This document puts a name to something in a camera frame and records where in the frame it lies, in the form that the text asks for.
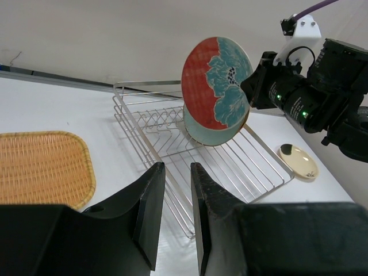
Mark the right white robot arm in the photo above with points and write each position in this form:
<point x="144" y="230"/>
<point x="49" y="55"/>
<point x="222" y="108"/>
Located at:
<point x="351" y="141"/>

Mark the beige plate with bird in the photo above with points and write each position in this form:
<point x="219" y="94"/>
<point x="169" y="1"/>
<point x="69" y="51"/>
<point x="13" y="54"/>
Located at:
<point x="245" y="120"/>

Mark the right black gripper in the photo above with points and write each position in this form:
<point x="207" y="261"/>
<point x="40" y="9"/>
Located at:
<point x="329" y="95"/>

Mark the teal plate with flower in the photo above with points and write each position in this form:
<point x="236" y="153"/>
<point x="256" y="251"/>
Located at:
<point x="205" y="136"/>

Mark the woven bamboo square tray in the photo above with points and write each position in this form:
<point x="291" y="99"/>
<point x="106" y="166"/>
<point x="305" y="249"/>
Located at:
<point x="49" y="167"/>

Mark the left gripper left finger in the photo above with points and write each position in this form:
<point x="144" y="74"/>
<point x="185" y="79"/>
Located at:
<point x="117" y="236"/>

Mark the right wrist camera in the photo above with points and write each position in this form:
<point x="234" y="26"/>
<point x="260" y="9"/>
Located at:
<point x="301" y="36"/>

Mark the metal wire dish rack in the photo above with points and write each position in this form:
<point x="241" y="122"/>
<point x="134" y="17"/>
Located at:
<point x="152" y="116"/>

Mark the small cream plate black spot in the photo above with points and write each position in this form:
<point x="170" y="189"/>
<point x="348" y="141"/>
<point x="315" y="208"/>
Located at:
<point x="299" y="161"/>

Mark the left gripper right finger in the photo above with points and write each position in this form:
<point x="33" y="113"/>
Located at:
<point x="320" y="238"/>

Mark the red and blue floral plate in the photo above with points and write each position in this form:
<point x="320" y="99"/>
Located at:
<point x="210" y="83"/>

